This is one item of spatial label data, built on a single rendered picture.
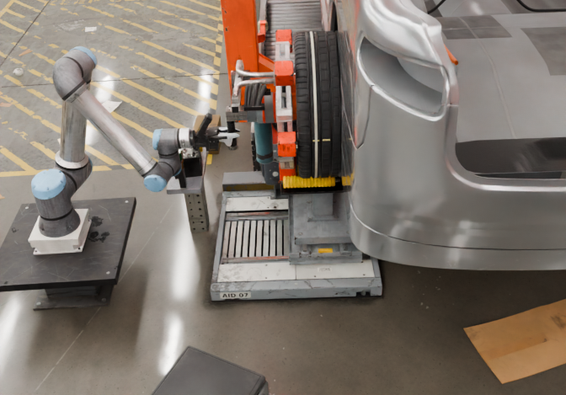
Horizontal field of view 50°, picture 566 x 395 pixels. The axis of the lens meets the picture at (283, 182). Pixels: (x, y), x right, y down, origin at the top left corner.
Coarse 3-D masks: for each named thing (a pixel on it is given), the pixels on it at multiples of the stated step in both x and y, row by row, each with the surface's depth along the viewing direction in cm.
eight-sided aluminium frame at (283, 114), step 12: (276, 48) 264; (288, 48) 264; (276, 60) 254; (288, 60) 254; (276, 96) 250; (288, 96) 250; (276, 108) 249; (288, 108) 249; (276, 120) 250; (288, 120) 250; (288, 168) 283
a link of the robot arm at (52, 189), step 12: (36, 180) 272; (48, 180) 272; (60, 180) 272; (72, 180) 282; (36, 192) 270; (48, 192) 269; (60, 192) 272; (72, 192) 282; (36, 204) 276; (48, 204) 272; (60, 204) 275; (48, 216) 276
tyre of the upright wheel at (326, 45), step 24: (336, 48) 250; (336, 72) 245; (312, 96) 244; (336, 96) 243; (312, 120) 245; (336, 120) 245; (312, 144) 250; (336, 144) 250; (312, 168) 261; (336, 168) 262
